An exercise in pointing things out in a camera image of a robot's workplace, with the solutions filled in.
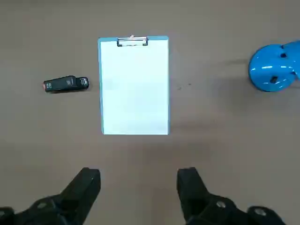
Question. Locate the white paper sheet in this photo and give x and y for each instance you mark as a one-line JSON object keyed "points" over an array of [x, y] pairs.
{"points": [[134, 89]]}

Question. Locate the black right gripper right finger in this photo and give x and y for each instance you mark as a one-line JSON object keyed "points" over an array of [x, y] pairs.
{"points": [[194, 192]]}

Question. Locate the black stapler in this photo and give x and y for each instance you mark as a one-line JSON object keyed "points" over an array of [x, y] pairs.
{"points": [[63, 84]]}

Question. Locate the blue desk lamp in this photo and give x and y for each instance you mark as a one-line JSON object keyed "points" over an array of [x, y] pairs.
{"points": [[269, 68]]}

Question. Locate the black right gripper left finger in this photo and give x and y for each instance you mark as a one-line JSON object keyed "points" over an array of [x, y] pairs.
{"points": [[77, 194]]}

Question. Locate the blue clipboard with metal clip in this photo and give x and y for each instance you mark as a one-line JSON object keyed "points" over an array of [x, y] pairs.
{"points": [[159, 38]]}

